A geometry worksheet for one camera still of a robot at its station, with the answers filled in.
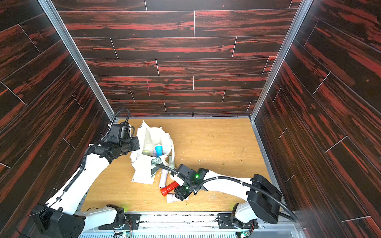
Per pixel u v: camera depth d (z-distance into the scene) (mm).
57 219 367
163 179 860
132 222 729
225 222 719
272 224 428
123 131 585
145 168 708
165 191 812
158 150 907
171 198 784
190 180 606
